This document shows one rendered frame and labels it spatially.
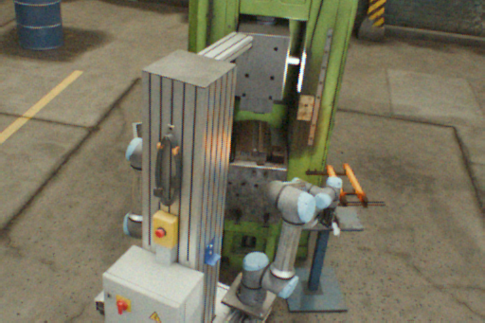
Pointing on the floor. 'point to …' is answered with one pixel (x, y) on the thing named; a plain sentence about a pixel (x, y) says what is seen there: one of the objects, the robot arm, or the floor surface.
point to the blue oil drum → (37, 8)
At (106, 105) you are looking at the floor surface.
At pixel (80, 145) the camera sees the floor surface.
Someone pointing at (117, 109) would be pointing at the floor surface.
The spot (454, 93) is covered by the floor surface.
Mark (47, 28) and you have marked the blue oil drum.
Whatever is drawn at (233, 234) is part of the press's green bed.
